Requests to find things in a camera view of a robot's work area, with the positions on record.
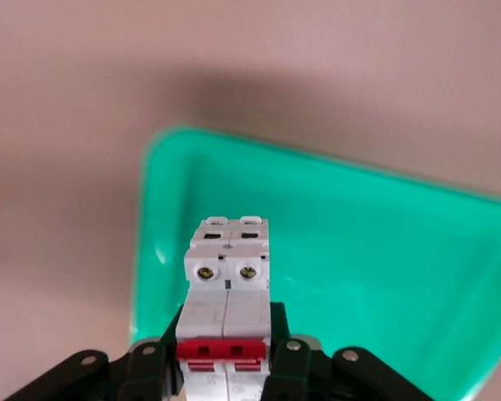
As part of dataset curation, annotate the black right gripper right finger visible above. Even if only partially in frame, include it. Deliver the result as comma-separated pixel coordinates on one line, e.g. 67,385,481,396
261,302,427,401

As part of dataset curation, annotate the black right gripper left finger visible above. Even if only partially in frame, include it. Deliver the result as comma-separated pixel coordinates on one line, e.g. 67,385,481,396
0,308,180,401

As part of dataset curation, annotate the white red circuit breaker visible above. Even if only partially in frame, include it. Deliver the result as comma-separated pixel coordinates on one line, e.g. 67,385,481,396
175,215,272,401

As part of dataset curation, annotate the green plastic tray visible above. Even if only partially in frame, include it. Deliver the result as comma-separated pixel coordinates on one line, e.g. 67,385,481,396
127,124,501,401

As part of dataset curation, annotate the brown table mat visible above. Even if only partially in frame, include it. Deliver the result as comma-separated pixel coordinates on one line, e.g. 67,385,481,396
0,0,501,401

